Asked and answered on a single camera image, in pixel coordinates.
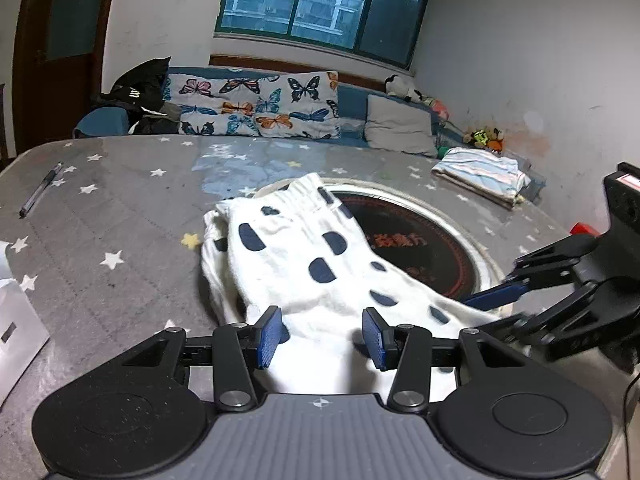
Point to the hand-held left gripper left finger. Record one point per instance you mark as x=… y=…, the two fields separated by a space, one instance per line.
x=267 y=337

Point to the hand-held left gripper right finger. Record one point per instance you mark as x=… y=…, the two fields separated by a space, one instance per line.
x=375 y=337

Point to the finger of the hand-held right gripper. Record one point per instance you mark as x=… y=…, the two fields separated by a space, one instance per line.
x=565 y=320
x=495 y=296

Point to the white polka dot pants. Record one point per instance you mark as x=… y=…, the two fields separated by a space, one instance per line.
x=300 y=270

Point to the red plastic stool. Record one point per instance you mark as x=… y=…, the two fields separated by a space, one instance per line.
x=585 y=228

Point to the round black induction cooktop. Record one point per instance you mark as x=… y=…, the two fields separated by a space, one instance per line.
x=425 y=260

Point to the folded striped cloth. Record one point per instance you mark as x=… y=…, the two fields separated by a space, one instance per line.
x=480 y=170

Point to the orange plush toy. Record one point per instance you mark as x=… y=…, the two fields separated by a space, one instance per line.
x=496 y=142

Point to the green yellow plush toy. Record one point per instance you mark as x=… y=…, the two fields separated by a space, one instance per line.
x=479 y=136

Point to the grey pillow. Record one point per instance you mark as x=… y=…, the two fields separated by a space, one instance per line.
x=397 y=125

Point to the pink plush toy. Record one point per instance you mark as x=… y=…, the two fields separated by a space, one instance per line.
x=436 y=107

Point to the panda plush toy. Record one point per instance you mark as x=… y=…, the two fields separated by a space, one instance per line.
x=400 y=86

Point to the butterfly print blanket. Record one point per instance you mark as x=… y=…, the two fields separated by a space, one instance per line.
x=250 y=105

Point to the blue sofa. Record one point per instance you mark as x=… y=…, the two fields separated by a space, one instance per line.
x=352 y=102

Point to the black pen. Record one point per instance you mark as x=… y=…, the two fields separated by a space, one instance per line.
x=41 y=190

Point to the black jacket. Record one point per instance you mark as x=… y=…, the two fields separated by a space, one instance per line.
x=137 y=90

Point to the dark wooden door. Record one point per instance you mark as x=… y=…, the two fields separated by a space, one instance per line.
x=65 y=85

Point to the green framed window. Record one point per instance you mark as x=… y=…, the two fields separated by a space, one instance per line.
x=300 y=5

